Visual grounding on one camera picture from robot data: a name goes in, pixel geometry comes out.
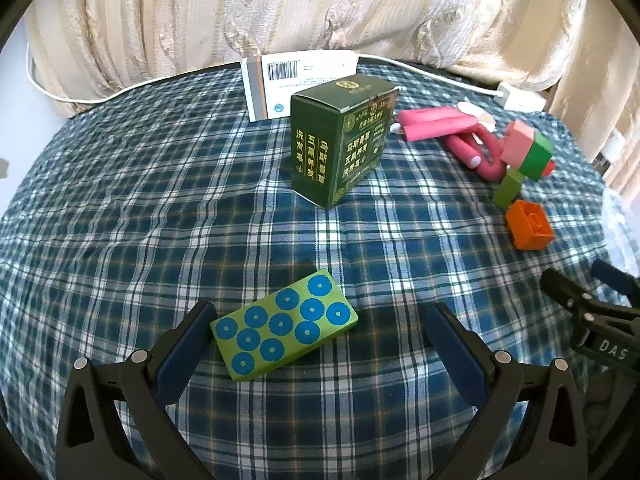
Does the white power cable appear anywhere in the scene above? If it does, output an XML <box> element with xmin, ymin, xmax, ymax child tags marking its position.
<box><xmin>25</xmin><ymin>42</ymin><xmax>503</xmax><ymax>106</ymax></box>

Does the white medicine box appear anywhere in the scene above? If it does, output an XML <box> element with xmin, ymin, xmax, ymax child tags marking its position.
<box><xmin>241</xmin><ymin>51</ymin><xmax>357</xmax><ymax>123</ymax></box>

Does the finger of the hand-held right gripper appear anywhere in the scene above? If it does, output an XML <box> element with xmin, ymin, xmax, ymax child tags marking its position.
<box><xmin>540</xmin><ymin>267</ymin><xmax>640</xmax><ymax>318</ymax></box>
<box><xmin>590</xmin><ymin>259</ymin><xmax>640</xmax><ymax>307</ymax></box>

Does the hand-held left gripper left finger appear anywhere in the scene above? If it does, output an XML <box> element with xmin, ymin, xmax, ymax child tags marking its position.
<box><xmin>56</xmin><ymin>301</ymin><xmax>218</xmax><ymax>480</ymax></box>

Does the dark green carton box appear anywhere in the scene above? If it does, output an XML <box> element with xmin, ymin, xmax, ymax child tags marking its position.
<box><xmin>290</xmin><ymin>74</ymin><xmax>400</xmax><ymax>210</ymax></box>

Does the tall green wooden block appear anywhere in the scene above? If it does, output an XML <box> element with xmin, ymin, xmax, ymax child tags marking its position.
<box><xmin>491</xmin><ymin>168</ymin><xmax>524</xmax><ymax>210</ymax></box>

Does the green tile with blue dots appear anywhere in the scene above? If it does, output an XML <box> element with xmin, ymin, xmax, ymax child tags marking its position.
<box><xmin>210</xmin><ymin>269</ymin><xmax>359</xmax><ymax>382</ymax></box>

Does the blue plaid cloth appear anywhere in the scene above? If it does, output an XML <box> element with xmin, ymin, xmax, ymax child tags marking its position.
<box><xmin>0</xmin><ymin>60</ymin><xmax>636</xmax><ymax>480</ymax></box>

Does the orange toy brick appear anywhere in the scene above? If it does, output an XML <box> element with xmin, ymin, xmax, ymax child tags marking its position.
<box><xmin>504</xmin><ymin>199</ymin><xmax>556</xmax><ymax>251</ymax></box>

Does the pink wooden block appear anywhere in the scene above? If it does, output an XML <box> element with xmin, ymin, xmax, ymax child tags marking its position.
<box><xmin>501</xmin><ymin>120</ymin><xmax>537</xmax><ymax>169</ymax></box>

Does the pink foam hair roller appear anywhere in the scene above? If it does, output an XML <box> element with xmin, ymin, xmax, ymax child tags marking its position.
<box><xmin>398</xmin><ymin>107</ymin><xmax>482</xmax><ymax>143</ymax></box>
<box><xmin>444</xmin><ymin>126</ymin><xmax>507</xmax><ymax>182</ymax></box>

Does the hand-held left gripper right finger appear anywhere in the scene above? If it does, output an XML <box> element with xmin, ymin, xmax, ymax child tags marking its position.
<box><xmin>425</xmin><ymin>302</ymin><xmax>588</xmax><ymax>480</ymax></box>

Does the white small cup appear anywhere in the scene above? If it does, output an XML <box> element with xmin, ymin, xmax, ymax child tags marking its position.
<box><xmin>456</xmin><ymin>101</ymin><xmax>494</xmax><ymax>129</ymax></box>

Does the cream patterned curtain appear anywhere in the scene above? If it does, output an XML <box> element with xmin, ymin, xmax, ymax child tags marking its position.
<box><xmin>22</xmin><ymin>0</ymin><xmax>640</xmax><ymax>196</ymax></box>

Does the white power strip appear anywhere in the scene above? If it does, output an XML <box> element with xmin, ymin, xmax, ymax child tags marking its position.
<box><xmin>497</xmin><ymin>81</ymin><xmax>547</xmax><ymax>111</ymax></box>

